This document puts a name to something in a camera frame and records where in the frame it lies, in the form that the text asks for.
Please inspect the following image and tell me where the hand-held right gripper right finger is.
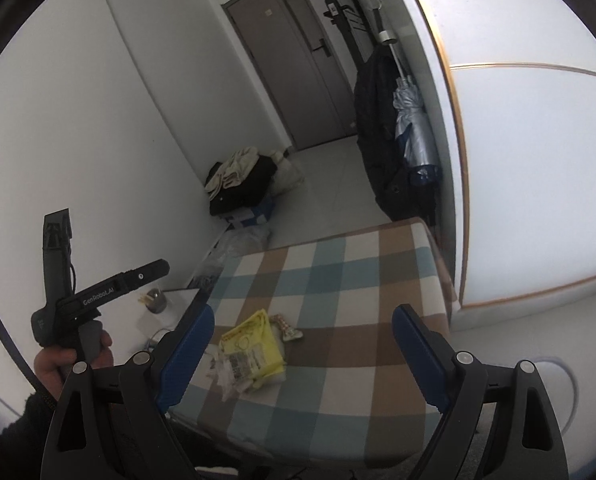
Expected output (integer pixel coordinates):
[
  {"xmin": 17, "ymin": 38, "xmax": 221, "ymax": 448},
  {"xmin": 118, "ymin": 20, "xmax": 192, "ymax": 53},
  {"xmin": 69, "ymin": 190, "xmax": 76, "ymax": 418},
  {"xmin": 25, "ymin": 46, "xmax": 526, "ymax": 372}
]
[{"xmin": 392, "ymin": 304, "xmax": 576, "ymax": 480}]

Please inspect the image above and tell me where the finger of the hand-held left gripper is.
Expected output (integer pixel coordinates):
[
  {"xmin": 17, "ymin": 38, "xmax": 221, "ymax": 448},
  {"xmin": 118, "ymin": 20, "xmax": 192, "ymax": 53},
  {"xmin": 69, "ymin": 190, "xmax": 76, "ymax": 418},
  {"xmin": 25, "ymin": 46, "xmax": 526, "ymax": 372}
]
[{"xmin": 115, "ymin": 258, "xmax": 171, "ymax": 292}]

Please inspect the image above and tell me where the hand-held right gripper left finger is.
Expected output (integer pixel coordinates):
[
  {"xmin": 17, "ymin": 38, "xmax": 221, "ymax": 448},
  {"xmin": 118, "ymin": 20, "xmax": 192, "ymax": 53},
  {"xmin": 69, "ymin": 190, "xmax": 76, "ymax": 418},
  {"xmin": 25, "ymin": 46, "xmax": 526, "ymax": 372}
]
[{"xmin": 40, "ymin": 304, "xmax": 216, "ymax": 480}]

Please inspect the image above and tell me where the yellow snack wrapper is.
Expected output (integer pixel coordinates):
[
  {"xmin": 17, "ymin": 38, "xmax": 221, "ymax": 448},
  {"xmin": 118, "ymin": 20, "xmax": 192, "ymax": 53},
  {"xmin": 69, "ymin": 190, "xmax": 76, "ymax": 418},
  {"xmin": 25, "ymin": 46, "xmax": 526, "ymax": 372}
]
[{"xmin": 219, "ymin": 308, "xmax": 286, "ymax": 386}]

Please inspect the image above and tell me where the small pale printed wrapper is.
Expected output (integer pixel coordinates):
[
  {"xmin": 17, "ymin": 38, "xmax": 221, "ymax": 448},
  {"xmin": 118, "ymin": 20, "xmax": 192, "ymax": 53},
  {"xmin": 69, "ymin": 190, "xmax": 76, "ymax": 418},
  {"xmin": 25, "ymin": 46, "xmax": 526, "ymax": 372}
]
[{"xmin": 270, "ymin": 314, "xmax": 304, "ymax": 342}]

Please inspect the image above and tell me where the person's left forearm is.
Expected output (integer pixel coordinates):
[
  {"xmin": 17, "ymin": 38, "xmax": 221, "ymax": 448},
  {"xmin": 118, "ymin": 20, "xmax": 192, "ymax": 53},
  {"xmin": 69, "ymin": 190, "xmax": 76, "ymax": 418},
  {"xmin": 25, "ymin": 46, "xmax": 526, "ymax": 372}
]
[{"xmin": 0, "ymin": 392, "xmax": 56, "ymax": 480}]

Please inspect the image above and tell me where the person's left hand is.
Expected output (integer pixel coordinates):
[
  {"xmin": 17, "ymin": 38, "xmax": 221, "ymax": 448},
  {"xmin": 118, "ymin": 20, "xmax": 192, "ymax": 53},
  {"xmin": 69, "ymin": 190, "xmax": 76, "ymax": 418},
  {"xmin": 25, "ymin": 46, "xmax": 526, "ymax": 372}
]
[{"xmin": 33, "ymin": 330, "xmax": 115, "ymax": 407}]

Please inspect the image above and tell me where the grey toothpick cup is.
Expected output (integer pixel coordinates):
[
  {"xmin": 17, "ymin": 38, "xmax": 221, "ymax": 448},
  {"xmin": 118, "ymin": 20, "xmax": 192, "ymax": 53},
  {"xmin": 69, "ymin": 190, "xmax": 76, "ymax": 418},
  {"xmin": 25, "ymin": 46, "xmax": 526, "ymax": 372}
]
[{"xmin": 138, "ymin": 287, "xmax": 167, "ymax": 315}]

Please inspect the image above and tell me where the dark blue flat case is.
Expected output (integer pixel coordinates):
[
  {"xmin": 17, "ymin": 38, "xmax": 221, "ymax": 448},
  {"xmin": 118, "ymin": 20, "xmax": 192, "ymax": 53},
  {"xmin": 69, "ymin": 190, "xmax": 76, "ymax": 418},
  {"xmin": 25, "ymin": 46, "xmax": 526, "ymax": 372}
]
[{"xmin": 173, "ymin": 287, "xmax": 210, "ymax": 336}]

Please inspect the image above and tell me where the checked cloth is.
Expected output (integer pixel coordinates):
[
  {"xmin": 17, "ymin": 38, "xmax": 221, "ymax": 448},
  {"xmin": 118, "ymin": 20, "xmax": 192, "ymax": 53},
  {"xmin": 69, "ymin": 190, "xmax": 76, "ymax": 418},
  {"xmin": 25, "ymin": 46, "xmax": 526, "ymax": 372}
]
[{"xmin": 165, "ymin": 217, "xmax": 461, "ymax": 468}]

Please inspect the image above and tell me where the grey plastic bag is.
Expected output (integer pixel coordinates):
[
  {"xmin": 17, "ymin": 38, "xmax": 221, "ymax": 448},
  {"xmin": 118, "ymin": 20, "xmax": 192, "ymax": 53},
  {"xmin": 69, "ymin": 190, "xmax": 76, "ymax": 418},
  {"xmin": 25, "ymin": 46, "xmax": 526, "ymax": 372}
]
[{"xmin": 190, "ymin": 225, "xmax": 274, "ymax": 291}]

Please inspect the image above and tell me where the blue and white cardboard box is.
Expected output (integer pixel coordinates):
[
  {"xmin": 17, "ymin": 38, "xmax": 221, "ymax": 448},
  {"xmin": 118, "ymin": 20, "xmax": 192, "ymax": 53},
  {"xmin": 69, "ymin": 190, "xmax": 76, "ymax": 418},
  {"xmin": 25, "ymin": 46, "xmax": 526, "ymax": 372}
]
[{"xmin": 218, "ymin": 195, "xmax": 279, "ymax": 227}]

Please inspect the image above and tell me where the beige folded cloth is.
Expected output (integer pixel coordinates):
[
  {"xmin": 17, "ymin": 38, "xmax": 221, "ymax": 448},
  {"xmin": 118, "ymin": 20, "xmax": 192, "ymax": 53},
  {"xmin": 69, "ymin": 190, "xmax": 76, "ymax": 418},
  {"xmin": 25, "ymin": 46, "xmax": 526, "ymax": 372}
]
[{"xmin": 204, "ymin": 146, "xmax": 261, "ymax": 201}]

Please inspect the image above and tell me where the black folded clothing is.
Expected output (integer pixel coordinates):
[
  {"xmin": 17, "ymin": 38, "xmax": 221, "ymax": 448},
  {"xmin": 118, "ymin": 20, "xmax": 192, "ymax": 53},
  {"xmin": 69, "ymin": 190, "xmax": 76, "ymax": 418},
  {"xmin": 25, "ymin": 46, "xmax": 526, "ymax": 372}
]
[{"xmin": 208, "ymin": 155, "xmax": 280, "ymax": 216}]

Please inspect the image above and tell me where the white bag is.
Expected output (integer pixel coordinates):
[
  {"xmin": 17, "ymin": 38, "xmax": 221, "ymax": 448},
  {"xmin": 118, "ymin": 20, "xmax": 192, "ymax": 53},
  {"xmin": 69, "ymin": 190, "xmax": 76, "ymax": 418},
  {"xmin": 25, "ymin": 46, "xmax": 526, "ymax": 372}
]
[{"xmin": 270, "ymin": 149, "xmax": 306, "ymax": 196}]

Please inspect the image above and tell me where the white gold-trimmed wardrobe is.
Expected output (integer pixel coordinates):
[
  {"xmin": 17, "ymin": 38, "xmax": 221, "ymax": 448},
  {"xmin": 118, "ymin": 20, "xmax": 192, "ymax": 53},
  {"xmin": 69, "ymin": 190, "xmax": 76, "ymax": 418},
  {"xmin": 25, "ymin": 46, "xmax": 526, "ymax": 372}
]
[{"xmin": 393, "ymin": 0, "xmax": 596, "ymax": 333}]

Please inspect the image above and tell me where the silver folded umbrella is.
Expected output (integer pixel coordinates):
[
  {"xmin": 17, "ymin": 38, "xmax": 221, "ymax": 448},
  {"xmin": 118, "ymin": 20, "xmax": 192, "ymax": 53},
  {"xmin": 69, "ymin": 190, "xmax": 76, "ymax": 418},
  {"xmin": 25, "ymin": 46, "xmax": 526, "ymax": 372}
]
[{"xmin": 373, "ymin": 30, "xmax": 443, "ymax": 186}]

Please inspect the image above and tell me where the black backpack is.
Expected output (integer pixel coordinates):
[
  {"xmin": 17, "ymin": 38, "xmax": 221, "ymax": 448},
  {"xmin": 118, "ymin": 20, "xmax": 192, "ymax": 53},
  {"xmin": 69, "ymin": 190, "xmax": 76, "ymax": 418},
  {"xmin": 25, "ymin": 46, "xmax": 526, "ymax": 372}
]
[{"xmin": 354, "ymin": 50, "xmax": 441, "ymax": 228}]

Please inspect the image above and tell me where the grey door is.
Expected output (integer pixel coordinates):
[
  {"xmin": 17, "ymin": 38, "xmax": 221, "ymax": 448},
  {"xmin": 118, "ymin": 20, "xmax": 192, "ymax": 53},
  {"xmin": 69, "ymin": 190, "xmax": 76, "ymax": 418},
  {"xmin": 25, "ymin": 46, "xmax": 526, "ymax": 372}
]
[{"xmin": 221, "ymin": 0, "xmax": 359, "ymax": 151}]

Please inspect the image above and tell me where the black cable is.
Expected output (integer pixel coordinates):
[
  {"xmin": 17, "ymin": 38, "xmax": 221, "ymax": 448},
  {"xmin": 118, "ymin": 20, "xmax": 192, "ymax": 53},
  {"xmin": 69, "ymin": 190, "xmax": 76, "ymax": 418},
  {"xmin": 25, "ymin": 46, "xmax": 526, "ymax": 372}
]
[{"xmin": 0, "ymin": 280, "xmax": 46, "ymax": 403}]

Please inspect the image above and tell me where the black metal frame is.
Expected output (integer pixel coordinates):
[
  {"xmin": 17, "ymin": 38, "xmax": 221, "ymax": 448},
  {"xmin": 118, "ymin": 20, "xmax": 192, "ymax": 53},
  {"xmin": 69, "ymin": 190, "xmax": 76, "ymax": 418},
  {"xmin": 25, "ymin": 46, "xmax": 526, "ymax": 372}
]
[{"xmin": 303, "ymin": 0, "xmax": 376, "ymax": 78}]

